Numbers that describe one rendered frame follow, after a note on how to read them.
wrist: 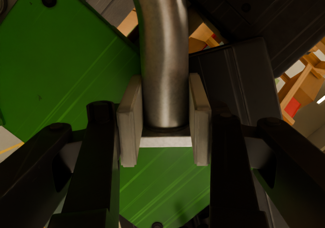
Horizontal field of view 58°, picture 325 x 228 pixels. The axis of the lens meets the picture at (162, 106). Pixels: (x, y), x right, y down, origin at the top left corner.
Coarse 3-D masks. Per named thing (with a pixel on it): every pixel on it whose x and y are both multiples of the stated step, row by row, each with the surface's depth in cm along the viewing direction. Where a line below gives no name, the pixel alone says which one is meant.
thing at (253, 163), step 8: (216, 104) 16; (224, 104) 16; (216, 112) 15; (224, 112) 15; (248, 128) 13; (248, 136) 12; (256, 136) 12; (248, 144) 12; (256, 144) 12; (264, 144) 12; (248, 152) 12; (256, 152) 12; (264, 152) 12; (272, 152) 12; (256, 160) 12; (264, 160) 12; (272, 160) 12; (256, 168) 12; (264, 168) 12; (272, 168) 12
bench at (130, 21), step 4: (132, 12) 94; (128, 16) 95; (132, 16) 97; (136, 16) 100; (124, 20) 95; (128, 20) 97; (132, 20) 100; (136, 20) 104; (120, 24) 95; (124, 24) 97; (128, 24) 100; (132, 24) 103; (120, 28) 98; (124, 28) 101; (128, 28) 104; (132, 28) 107; (124, 32) 104; (128, 32) 107
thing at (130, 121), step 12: (132, 84) 17; (132, 96) 15; (120, 108) 13; (132, 108) 14; (120, 120) 13; (132, 120) 13; (120, 132) 14; (132, 132) 14; (120, 144) 14; (132, 144) 14; (120, 156) 14; (132, 156) 14
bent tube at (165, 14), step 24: (144, 0) 16; (168, 0) 16; (144, 24) 17; (168, 24) 16; (144, 48) 17; (168, 48) 17; (144, 72) 18; (168, 72) 17; (144, 96) 18; (168, 96) 18; (144, 120) 19; (168, 120) 18; (144, 144) 18; (168, 144) 18
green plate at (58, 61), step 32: (32, 0) 19; (64, 0) 19; (0, 32) 20; (32, 32) 20; (64, 32) 20; (96, 32) 20; (0, 64) 21; (32, 64) 21; (64, 64) 21; (96, 64) 21; (128, 64) 21; (0, 96) 22; (32, 96) 22; (64, 96) 22; (96, 96) 21; (32, 128) 22; (160, 160) 23; (192, 160) 23; (128, 192) 24; (160, 192) 24; (192, 192) 24; (160, 224) 25
